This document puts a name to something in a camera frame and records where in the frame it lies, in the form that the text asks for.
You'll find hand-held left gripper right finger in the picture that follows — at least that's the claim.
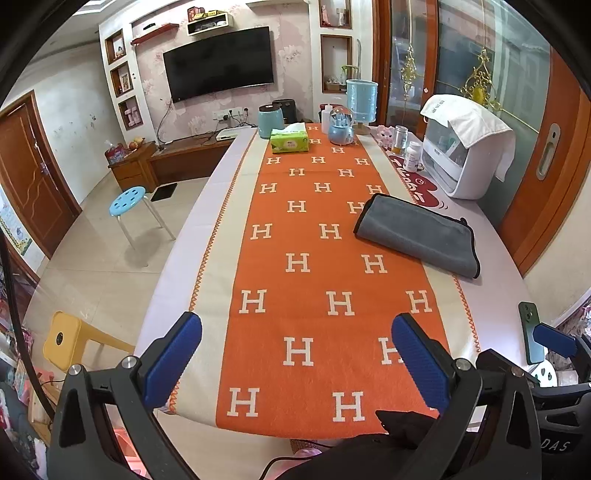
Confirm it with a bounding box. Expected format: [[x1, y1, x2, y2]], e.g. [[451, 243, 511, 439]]
[[392, 313, 546, 480]]

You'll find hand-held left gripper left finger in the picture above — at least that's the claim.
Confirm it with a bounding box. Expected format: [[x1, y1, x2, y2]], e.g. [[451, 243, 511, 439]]
[[46, 311, 204, 480]]

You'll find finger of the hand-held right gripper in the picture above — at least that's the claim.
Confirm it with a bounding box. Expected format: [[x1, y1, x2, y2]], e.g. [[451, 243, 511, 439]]
[[533, 323, 591, 367]]

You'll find grey towel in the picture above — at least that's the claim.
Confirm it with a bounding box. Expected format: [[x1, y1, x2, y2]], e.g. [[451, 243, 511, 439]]
[[353, 193, 481, 280]]

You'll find white appliance with towel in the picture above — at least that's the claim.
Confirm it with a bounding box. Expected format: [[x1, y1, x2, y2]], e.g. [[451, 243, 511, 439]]
[[420, 95, 516, 183]]

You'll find green smartphone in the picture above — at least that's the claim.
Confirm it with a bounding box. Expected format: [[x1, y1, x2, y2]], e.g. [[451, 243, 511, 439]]
[[518, 301, 548, 365]]

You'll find white perforated stool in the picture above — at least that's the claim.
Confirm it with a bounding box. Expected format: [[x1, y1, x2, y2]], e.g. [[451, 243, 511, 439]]
[[531, 360, 558, 387]]

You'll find dark cloth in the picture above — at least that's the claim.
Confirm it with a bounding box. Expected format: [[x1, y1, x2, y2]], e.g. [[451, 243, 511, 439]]
[[268, 408, 439, 480]]

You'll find yellow plastic stool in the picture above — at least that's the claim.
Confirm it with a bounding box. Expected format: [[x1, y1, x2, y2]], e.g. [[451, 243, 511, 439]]
[[43, 311, 137, 374]]

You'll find wooden sliding door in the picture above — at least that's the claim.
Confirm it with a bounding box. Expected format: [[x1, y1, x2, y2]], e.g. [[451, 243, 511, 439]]
[[501, 46, 591, 278]]

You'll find blue round stool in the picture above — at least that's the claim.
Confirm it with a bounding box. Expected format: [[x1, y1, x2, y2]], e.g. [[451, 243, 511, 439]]
[[109, 186, 177, 266]]

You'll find orange printed table runner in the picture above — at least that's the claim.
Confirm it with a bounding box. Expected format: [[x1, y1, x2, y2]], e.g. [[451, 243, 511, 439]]
[[168, 122, 481, 439]]

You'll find red cartoon mat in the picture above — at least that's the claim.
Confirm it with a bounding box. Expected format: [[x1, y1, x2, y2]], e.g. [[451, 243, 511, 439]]
[[388, 154, 446, 208]]

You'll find white countertop appliance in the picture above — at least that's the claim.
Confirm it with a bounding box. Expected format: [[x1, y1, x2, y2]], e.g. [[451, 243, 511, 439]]
[[421, 111, 509, 200]]

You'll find wooden television cabinet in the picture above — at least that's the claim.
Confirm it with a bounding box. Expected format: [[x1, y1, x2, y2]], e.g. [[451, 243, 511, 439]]
[[107, 134, 236, 195]]

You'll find white medicine bottle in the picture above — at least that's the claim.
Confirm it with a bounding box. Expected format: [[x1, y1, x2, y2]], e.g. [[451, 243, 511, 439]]
[[403, 141, 423, 172]]

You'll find brown wooden door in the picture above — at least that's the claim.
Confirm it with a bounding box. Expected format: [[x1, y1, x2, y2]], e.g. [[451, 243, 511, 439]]
[[0, 90, 83, 259]]

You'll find blue snow globe holder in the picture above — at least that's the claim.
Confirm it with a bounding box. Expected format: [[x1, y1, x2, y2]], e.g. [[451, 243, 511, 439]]
[[328, 106, 355, 146]]

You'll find green tissue box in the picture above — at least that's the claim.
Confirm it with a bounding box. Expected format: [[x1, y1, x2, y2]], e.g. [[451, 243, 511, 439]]
[[270, 128, 309, 154]]

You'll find light blue kettle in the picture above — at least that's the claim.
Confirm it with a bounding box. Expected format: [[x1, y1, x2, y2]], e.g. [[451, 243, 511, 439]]
[[257, 104, 284, 139]]

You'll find gold metal ornament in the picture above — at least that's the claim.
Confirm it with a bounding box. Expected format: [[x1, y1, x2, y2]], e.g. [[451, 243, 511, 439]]
[[462, 46, 502, 109]]

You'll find blue cylindrical container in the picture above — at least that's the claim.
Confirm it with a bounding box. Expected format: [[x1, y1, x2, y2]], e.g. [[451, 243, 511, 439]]
[[346, 79, 378, 136]]

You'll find black air fryer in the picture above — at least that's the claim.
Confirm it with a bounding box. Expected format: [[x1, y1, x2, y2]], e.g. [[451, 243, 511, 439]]
[[272, 99, 298, 125]]

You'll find black flat television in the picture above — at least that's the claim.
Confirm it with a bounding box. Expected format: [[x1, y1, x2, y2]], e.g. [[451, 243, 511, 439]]
[[163, 26, 273, 103]]

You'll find black cable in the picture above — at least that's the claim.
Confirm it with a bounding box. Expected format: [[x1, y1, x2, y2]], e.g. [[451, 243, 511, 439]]
[[0, 231, 61, 416]]

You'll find wall poster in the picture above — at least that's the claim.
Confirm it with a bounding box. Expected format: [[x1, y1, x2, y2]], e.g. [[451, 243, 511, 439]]
[[0, 189, 33, 257]]

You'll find red wall shelf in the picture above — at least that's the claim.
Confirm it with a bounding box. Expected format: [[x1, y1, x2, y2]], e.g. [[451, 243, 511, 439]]
[[130, 23, 180, 45]]

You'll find white wall shelf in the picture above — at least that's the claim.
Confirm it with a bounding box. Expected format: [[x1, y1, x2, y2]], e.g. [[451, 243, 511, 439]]
[[187, 12, 230, 36]]

